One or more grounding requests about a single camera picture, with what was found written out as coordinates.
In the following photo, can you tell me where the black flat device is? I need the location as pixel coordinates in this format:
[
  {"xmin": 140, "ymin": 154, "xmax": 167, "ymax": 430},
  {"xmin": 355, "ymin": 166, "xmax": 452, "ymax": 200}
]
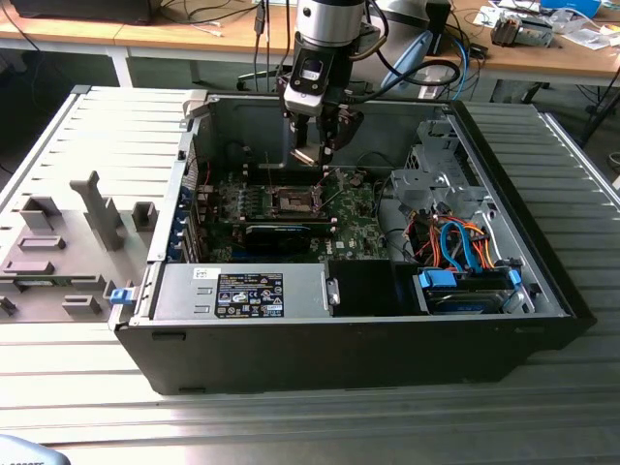
[{"xmin": 9, "ymin": 0, "xmax": 156, "ymax": 26}]

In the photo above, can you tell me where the silver heat sink cooler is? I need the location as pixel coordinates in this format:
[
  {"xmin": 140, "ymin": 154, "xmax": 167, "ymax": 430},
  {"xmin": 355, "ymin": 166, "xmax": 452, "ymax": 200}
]
[{"xmin": 490, "ymin": 12, "xmax": 557, "ymax": 49}]

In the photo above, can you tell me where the grey metal bracket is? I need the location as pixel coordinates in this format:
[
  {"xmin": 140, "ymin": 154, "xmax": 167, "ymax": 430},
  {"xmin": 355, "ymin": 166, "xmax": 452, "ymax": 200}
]
[{"xmin": 324, "ymin": 274, "xmax": 344, "ymax": 307}]

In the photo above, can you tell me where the CPU socket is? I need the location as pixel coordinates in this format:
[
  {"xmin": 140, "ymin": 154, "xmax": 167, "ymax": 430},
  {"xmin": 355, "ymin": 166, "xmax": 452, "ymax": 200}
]
[{"xmin": 269, "ymin": 185, "xmax": 325, "ymax": 217}]

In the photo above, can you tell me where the red orange wire bundle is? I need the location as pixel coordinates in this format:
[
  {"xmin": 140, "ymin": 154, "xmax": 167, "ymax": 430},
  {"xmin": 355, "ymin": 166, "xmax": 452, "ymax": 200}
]
[{"xmin": 407, "ymin": 216, "xmax": 443, "ymax": 265}]

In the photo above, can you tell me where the green motherboard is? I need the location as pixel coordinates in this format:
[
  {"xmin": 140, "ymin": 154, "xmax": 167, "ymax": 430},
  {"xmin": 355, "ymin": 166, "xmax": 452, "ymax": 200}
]
[{"xmin": 196, "ymin": 167, "xmax": 392, "ymax": 264}]

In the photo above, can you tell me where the hard disk in blue carrier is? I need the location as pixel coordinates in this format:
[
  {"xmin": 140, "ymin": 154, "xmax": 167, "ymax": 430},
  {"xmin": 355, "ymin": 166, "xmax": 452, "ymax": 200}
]
[{"xmin": 413, "ymin": 267, "xmax": 525, "ymax": 317}]

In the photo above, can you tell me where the grey optical drive bay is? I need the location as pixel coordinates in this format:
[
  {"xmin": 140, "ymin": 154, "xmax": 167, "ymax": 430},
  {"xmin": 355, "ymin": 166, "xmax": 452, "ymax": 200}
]
[{"xmin": 405, "ymin": 117, "xmax": 464, "ymax": 171}]

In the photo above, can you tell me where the RAM stick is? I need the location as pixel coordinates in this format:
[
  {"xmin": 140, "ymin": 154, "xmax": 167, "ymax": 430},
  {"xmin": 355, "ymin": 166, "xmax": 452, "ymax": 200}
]
[{"xmin": 218, "ymin": 216, "xmax": 339, "ymax": 230}]

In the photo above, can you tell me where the clear plastic bag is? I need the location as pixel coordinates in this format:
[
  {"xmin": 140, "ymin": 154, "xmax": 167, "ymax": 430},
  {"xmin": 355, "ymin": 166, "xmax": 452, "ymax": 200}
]
[{"xmin": 564, "ymin": 26, "xmax": 619, "ymax": 52}]

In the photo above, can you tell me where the metal socket cover frame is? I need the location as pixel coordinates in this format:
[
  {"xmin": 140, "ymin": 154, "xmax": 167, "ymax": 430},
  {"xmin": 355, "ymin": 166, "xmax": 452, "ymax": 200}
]
[{"xmin": 312, "ymin": 168, "xmax": 342, "ymax": 215}]

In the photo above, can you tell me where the black PC case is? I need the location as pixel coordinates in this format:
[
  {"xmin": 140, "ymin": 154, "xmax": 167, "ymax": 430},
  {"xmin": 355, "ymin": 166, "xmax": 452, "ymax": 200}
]
[{"xmin": 109, "ymin": 90, "xmax": 598, "ymax": 396}]

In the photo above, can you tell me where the blue box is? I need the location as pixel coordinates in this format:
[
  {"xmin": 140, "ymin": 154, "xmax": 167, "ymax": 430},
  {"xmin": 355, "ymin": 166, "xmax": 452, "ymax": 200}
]
[{"xmin": 540, "ymin": 0, "xmax": 602, "ymax": 16}]

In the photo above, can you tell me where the grey parts rack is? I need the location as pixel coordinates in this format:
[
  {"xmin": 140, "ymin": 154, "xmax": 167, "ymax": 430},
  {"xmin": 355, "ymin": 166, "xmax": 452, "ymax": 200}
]
[{"xmin": 0, "ymin": 170, "xmax": 162, "ymax": 325}]

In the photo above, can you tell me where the black upright box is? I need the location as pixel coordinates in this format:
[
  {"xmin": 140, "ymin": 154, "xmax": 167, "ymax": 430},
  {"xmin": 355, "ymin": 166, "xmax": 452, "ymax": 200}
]
[{"xmin": 424, "ymin": 0, "xmax": 452, "ymax": 55}]

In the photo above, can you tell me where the silver drive cage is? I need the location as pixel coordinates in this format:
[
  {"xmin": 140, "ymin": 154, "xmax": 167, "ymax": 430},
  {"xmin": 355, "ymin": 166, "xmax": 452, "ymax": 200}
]
[{"xmin": 389, "ymin": 168, "xmax": 491, "ymax": 223}]

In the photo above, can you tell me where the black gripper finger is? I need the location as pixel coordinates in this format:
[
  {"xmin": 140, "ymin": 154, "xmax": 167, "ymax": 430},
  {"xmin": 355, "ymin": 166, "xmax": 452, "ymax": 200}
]
[
  {"xmin": 317, "ymin": 99, "xmax": 366, "ymax": 169},
  {"xmin": 275, "ymin": 71, "xmax": 311, "ymax": 149}
]

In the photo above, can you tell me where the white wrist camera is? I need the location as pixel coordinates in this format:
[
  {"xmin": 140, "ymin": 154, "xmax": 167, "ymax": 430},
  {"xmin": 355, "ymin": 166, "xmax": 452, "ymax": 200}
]
[{"xmin": 282, "ymin": 46, "xmax": 339, "ymax": 117}]

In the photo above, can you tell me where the black plastic shroud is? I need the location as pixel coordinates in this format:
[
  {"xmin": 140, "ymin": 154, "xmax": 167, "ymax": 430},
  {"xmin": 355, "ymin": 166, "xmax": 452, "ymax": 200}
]
[{"xmin": 327, "ymin": 260, "xmax": 396, "ymax": 319}]

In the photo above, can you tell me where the grey rounded object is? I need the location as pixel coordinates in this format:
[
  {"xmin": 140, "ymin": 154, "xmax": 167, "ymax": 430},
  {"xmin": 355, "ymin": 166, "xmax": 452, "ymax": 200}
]
[{"xmin": 0, "ymin": 434, "xmax": 67, "ymax": 465}]

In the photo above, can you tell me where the wooden desk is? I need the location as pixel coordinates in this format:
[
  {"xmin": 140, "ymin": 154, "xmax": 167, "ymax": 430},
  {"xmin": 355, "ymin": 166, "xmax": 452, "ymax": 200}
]
[
  {"xmin": 419, "ymin": 0, "xmax": 620, "ymax": 106},
  {"xmin": 0, "ymin": 0, "xmax": 297, "ymax": 88}
]

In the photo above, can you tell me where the black graphics card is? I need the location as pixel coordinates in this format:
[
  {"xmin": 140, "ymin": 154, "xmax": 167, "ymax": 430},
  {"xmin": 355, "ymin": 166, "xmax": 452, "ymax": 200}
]
[{"xmin": 243, "ymin": 222, "xmax": 315, "ymax": 257}]

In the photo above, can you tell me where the orange flat data wire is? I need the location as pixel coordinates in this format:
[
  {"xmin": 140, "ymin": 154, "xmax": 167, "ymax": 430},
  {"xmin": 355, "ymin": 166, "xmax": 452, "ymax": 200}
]
[{"xmin": 465, "ymin": 220, "xmax": 498, "ymax": 269}]

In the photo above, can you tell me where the blue flat data wire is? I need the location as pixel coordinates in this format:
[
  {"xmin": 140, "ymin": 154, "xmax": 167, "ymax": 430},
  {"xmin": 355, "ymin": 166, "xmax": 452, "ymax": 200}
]
[{"xmin": 437, "ymin": 216, "xmax": 475, "ymax": 273}]

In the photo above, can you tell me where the silver CPU plate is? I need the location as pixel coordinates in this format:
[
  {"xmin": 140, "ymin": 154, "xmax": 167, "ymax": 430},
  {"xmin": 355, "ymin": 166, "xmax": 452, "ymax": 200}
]
[{"xmin": 289, "ymin": 146, "xmax": 323, "ymax": 169}]

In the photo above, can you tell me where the grey power supply unit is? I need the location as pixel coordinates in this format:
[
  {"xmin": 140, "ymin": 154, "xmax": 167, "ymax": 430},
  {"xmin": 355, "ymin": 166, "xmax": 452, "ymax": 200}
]
[{"xmin": 148, "ymin": 263, "xmax": 336, "ymax": 322}]

